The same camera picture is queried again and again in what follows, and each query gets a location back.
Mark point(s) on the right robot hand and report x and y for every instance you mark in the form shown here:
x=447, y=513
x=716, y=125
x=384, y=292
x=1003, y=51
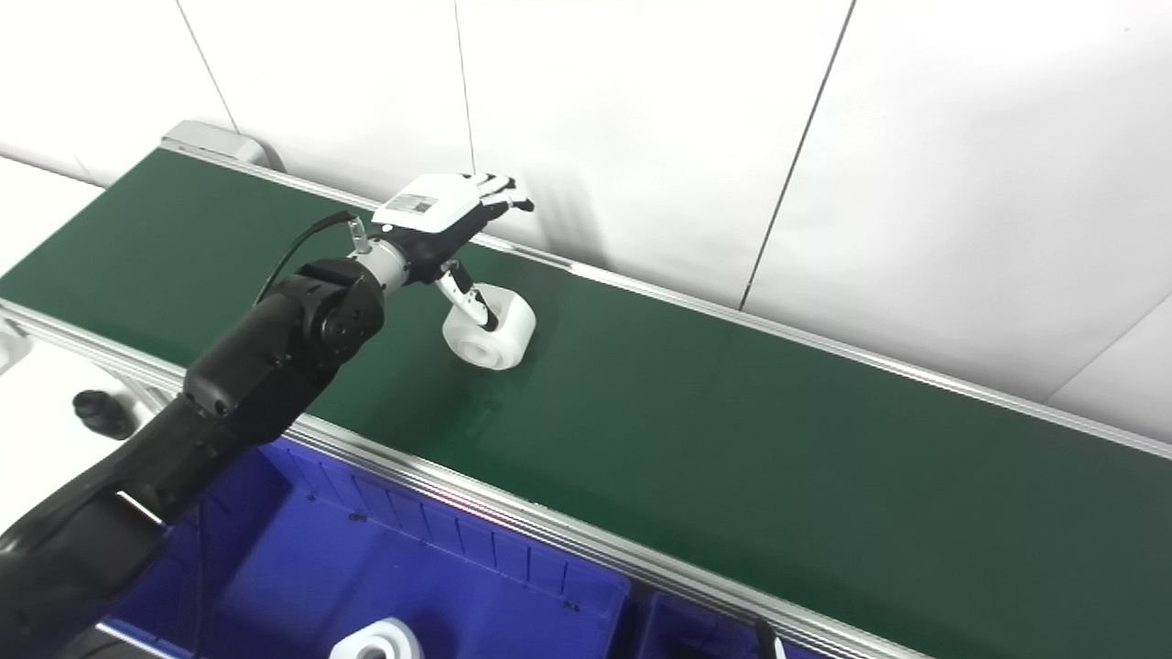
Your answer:
x=772, y=643

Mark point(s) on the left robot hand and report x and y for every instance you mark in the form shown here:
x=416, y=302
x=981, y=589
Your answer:
x=430, y=215

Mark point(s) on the white cylindrical part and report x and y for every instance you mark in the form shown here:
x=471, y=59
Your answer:
x=499, y=339
x=380, y=641

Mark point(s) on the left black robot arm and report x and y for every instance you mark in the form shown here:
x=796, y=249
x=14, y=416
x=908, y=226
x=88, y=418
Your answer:
x=229, y=394

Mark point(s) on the large blue plastic bin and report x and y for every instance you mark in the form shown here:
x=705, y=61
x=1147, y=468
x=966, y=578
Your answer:
x=385, y=567
x=696, y=631

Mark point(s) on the green conveyor belt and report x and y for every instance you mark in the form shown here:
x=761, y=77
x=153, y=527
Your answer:
x=732, y=430
x=513, y=513

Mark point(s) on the grey conveyor end cover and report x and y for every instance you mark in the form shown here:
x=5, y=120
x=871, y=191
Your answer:
x=220, y=144

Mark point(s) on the black round knob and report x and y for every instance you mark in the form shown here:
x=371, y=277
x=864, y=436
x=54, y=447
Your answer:
x=103, y=414

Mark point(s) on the aluminium support bracket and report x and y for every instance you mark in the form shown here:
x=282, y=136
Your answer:
x=11, y=348

